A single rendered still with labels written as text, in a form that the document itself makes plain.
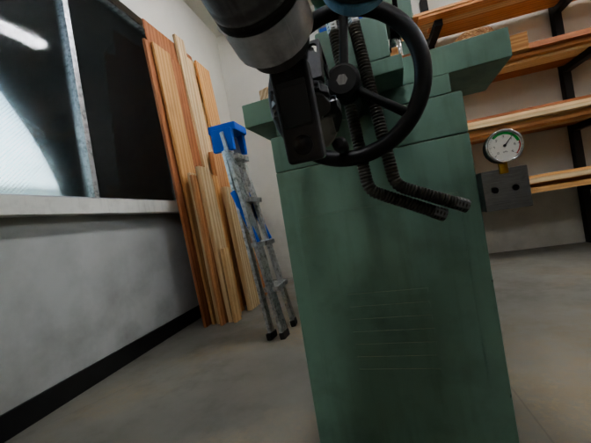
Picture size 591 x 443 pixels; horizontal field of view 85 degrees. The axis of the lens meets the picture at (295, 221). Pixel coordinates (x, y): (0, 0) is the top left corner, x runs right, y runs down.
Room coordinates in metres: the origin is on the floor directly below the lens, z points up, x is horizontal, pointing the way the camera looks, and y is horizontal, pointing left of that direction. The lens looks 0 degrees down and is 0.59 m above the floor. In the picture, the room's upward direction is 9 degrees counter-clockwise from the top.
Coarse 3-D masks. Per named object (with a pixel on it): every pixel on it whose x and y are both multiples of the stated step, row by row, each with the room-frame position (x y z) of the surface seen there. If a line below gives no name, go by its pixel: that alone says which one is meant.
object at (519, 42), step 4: (524, 32) 0.76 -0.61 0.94; (512, 36) 0.77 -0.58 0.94; (516, 36) 0.76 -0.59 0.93; (520, 36) 0.76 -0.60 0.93; (524, 36) 0.76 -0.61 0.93; (512, 40) 0.77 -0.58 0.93; (516, 40) 0.76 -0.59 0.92; (520, 40) 0.76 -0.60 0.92; (524, 40) 0.76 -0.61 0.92; (528, 40) 0.76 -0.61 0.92; (512, 44) 0.77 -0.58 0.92; (516, 44) 0.76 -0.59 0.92; (520, 44) 0.76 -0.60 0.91; (524, 44) 0.76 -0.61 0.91; (528, 44) 0.76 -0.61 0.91; (512, 48) 0.77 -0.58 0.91; (516, 48) 0.77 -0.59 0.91; (520, 48) 0.76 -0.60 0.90; (524, 48) 0.76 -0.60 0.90; (528, 48) 0.76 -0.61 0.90; (512, 52) 0.77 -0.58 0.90; (516, 52) 0.77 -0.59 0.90; (520, 52) 0.78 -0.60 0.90
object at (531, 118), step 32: (480, 0) 2.43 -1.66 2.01; (512, 0) 2.48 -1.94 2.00; (544, 0) 2.56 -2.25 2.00; (576, 0) 2.63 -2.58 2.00; (448, 32) 2.80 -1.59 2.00; (576, 32) 2.27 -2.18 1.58; (512, 64) 2.46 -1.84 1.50; (544, 64) 2.57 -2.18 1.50; (576, 64) 2.55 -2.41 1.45; (480, 128) 2.45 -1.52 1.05; (512, 128) 2.41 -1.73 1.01; (544, 128) 2.63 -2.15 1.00; (576, 128) 2.64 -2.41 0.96; (576, 160) 2.70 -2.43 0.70
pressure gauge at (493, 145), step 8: (504, 128) 0.59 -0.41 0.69; (496, 136) 0.60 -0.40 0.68; (504, 136) 0.60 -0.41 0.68; (512, 136) 0.59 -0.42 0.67; (520, 136) 0.59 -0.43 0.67; (488, 144) 0.60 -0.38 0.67; (496, 144) 0.60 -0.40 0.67; (512, 144) 0.59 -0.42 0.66; (520, 144) 0.59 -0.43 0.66; (488, 152) 0.60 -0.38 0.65; (496, 152) 0.60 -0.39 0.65; (504, 152) 0.60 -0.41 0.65; (512, 152) 0.59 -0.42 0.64; (520, 152) 0.59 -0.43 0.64; (488, 160) 0.63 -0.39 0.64; (496, 160) 0.60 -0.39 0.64; (504, 160) 0.60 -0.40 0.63; (512, 160) 0.59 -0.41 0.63; (504, 168) 0.61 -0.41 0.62
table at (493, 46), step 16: (496, 32) 0.64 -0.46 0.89; (448, 48) 0.67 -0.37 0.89; (464, 48) 0.66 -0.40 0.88; (480, 48) 0.65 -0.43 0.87; (496, 48) 0.65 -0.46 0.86; (384, 64) 0.62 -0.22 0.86; (400, 64) 0.61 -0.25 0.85; (432, 64) 0.68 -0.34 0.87; (448, 64) 0.67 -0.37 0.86; (464, 64) 0.66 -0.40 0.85; (480, 64) 0.66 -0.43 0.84; (496, 64) 0.67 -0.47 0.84; (384, 80) 0.66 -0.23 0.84; (400, 80) 0.67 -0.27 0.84; (464, 80) 0.73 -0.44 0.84; (480, 80) 0.75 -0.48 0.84; (256, 112) 0.81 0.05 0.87; (256, 128) 0.84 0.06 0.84; (272, 128) 0.86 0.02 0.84
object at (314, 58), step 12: (312, 48) 0.42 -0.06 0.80; (288, 60) 0.34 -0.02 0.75; (312, 60) 0.40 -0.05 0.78; (324, 60) 0.44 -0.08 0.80; (264, 72) 0.36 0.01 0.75; (276, 72) 0.35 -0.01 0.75; (312, 72) 0.40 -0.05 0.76; (324, 72) 0.41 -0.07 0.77; (324, 84) 0.41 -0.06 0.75; (324, 96) 0.40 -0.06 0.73; (276, 108) 0.42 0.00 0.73; (324, 108) 0.42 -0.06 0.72
